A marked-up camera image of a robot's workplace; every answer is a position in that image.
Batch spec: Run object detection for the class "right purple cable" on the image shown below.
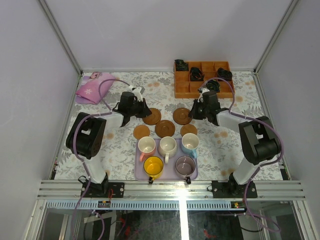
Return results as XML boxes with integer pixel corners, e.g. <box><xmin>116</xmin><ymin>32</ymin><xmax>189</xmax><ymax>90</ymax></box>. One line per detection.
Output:
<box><xmin>197</xmin><ymin>77</ymin><xmax>286</xmax><ymax>233</ymax></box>

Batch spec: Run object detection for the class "pink cup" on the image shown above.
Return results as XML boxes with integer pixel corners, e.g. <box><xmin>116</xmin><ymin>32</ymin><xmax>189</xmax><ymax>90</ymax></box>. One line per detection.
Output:
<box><xmin>137</xmin><ymin>136</ymin><xmax>157</xmax><ymax>162</ymax></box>

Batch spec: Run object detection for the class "yellow cup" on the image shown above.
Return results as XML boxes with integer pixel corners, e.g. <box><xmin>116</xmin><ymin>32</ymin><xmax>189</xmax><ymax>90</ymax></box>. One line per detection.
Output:
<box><xmin>143</xmin><ymin>156</ymin><xmax>164</xmax><ymax>185</ymax></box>

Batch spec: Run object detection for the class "black rolled item right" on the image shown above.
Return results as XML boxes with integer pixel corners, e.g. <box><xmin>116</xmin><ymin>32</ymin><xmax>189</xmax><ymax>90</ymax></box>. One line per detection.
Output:
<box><xmin>217</xmin><ymin>67</ymin><xmax>233</xmax><ymax>82</ymax></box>

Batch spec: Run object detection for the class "black rolled item top left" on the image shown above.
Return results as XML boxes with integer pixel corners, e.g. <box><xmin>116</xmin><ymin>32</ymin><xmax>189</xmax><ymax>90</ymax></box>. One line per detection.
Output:
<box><xmin>174</xmin><ymin>59</ymin><xmax>189</xmax><ymax>72</ymax></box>

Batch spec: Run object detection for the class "beige speckled cup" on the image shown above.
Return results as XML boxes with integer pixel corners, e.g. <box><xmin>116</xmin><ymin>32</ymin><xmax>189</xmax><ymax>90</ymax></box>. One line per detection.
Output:
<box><xmin>158</xmin><ymin>136</ymin><xmax>178</xmax><ymax>164</ymax></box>

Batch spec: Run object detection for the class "black rolled item orange trim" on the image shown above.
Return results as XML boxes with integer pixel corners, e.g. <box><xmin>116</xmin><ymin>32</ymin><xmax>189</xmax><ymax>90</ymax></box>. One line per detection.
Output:
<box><xmin>189</xmin><ymin>67</ymin><xmax>204</xmax><ymax>82</ymax></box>

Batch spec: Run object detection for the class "light blue cup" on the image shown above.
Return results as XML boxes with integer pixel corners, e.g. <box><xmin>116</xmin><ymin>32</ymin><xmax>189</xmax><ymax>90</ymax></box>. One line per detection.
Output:
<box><xmin>181</xmin><ymin>133</ymin><xmax>200</xmax><ymax>159</ymax></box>

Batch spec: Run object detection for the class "blue slotted cable duct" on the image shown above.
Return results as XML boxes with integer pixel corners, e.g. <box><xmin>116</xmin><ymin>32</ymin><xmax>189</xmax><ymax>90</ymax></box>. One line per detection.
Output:
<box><xmin>47</xmin><ymin>199</ymin><xmax>245</xmax><ymax>211</ymax></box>

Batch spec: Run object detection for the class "light wooden coaster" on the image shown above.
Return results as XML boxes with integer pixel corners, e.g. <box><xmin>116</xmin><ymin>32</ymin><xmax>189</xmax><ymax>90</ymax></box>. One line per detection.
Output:
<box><xmin>133</xmin><ymin>125</ymin><xmax>150</xmax><ymax>140</ymax></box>
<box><xmin>180</xmin><ymin>124</ymin><xmax>198</xmax><ymax>137</ymax></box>

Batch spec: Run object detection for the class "orange wooden compartment box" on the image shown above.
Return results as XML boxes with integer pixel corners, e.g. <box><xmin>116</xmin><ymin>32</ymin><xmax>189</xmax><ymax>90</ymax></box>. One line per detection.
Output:
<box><xmin>173</xmin><ymin>61</ymin><xmax>235</xmax><ymax>99</ymax></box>

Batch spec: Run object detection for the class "dark wooden coaster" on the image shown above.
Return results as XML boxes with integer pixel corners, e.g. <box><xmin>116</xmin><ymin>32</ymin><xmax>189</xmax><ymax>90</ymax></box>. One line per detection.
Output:
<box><xmin>172</xmin><ymin>107</ymin><xmax>192</xmax><ymax>125</ymax></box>
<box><xmin>142</xmin><ymin>108</ymin><xmax>162</xmax><ymax>126</ymax></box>
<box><xmin>155</xmin><ymin>120</ymin><xmax>176</xmax><ymax>138</ymax></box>

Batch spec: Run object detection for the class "aluminium front rail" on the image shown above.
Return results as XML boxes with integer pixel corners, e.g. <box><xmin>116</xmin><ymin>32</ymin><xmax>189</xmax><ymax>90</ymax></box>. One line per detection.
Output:
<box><xmin>37</xmin><ymin>180</ymin><xmax>306</xmax><ymax>201</ymax></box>

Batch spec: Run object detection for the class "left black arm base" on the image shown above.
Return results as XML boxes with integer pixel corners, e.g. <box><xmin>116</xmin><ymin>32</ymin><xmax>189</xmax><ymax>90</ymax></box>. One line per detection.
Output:
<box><xmin>78</xmin><ymin>174</ymin><xmax>125</xmax><ymax>199</ymax></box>

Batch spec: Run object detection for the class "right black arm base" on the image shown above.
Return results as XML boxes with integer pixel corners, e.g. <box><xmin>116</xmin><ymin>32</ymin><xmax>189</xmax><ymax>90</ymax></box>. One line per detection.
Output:
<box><xmin>208</xmin><ymin>174</ymin><xmax>258</xmax><ymax>199</ymax></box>

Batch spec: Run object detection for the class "black rolled item green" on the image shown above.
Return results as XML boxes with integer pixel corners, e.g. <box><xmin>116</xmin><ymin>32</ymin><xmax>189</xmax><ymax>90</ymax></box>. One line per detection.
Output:
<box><xmin>205</xmin><ymin>79</ymin><xmax>221</xmax><ymax>93</ymax></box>

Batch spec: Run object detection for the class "pink folded cloth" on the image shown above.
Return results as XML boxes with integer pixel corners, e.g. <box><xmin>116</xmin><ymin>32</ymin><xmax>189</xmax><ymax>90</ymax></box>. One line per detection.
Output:
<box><xmin>75</xmin><ymin>72</ymin><xmax>115</xmax><ymax>105</ymax></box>

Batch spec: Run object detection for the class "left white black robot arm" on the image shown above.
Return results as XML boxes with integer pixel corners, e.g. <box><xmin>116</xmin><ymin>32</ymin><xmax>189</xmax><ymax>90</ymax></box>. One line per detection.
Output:
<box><xmin>65</xmin><ymin>91</ymin><xmax>152</xmax><ymax>198</ymax></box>

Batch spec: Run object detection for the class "lilac plastic tray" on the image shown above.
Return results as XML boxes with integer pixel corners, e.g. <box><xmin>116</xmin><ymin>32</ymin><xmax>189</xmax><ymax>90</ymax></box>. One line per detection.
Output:
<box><xmin>134</xmin><ymin>138</ymin><xmax>185</xmax><ymax>182</ymax></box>

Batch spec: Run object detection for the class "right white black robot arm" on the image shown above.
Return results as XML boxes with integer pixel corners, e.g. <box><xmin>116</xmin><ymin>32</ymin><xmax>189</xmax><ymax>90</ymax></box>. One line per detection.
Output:
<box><xmin>188</xmin><ymin>91</ymin><xmax>282</xmax><ymax>198</ymax></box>

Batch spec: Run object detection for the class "purple grey cup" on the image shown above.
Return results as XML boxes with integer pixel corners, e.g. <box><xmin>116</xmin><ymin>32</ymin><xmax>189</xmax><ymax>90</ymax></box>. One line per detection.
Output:
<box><xmin>175</xmin><ymin>156</ymin><xmax>196</xmax><ymax>185</ymax></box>

